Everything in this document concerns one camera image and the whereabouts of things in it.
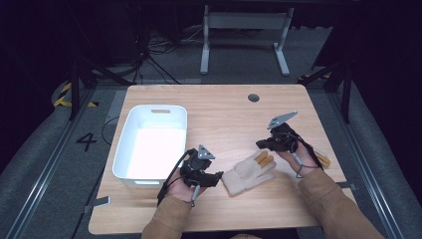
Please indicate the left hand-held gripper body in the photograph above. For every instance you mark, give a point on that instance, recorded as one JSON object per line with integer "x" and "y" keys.
{"x": 195, "y": 166}

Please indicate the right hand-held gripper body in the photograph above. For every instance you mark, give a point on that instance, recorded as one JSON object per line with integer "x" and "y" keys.
{"x": 286, "y": 137}

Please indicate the beige glove with orange fingertips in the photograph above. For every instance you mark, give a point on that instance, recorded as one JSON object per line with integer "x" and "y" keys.
{"x": 323, "y": 161}
{"x": 245, "y": 174}

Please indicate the white plastic bin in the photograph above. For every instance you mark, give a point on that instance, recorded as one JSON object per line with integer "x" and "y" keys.
{"x": 156, "y": 149}

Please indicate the person's right hand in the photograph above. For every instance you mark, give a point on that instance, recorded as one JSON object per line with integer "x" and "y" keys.
{"x": 303, "y": 162}

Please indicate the person's left hand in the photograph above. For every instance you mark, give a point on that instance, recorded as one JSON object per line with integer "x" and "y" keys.
{"x": 179, "y": 191}

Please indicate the grey table grommet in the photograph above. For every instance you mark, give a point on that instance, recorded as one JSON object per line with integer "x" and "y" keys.
{"x": 253, "y": 98}

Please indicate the black metal stand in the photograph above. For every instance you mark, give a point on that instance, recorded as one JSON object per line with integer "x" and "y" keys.
{"x": 75, "y": 89}
{"x": 346, "y": 93}

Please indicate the grey tape piece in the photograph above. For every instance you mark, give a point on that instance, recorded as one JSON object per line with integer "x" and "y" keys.
{"x": 346, "y": 186}
{"x": 101, "y": 201}

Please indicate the yellow black hazard tape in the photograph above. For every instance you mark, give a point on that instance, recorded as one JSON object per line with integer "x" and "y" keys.
{"x": 62, "y": 96}

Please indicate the aluminium floor rail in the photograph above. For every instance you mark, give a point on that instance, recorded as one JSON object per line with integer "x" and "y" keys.
{"x": 365, "y": 159}
{"x": 49, "y": 159}

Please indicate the white metal desk frame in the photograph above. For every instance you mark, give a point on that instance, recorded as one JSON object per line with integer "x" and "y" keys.
{"x": 245, "y": 20}

